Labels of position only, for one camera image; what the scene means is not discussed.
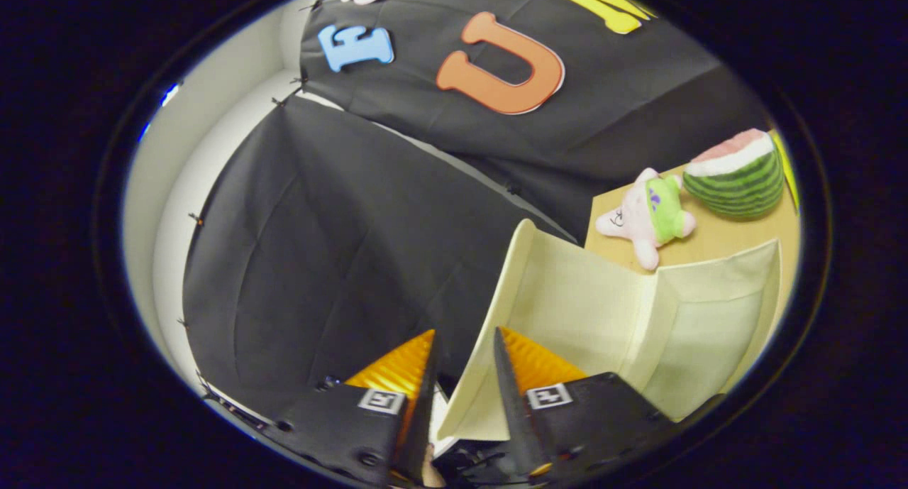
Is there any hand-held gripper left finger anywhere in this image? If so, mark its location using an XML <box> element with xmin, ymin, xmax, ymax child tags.
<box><xmin>266</xmin><ymin>329</ymin><xmax>444</xmax><ymax>488</ymax></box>

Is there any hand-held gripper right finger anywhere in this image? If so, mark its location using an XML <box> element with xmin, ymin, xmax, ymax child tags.
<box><xmin>493</xmin><ymin>326</ymin><xmax>675</xmax><ymax>479</ymax></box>

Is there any cream fabric storage box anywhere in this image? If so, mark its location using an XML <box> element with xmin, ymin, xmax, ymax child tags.
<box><xmin>434</xmin><ymin>219</ymin><xmax>782</xmax><ymax>441</ymax></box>

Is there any black backdrop cloth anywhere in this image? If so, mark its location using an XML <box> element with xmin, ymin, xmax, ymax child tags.
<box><xmin>181</xmin><ymin>0</ymin><xmax>770</xmax><ymax>412</ymax></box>

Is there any pink star plush toy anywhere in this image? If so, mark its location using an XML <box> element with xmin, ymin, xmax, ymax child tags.
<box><xmin>594</xmin><ymin>167</ymin><xmax>697</xmax><ymax>272</ymax></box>

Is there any watermelon slice plush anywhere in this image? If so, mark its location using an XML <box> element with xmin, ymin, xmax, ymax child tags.
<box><xmin>683</xmin><ymin>128</ymin><xmax>785</xmax><ymax>220</ymax></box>

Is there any yellow book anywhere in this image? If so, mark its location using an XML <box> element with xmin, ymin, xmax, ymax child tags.
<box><xmin>772</xmin><ymin>131</ymin><xmax>801</xmax><ymax>214</ymax></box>

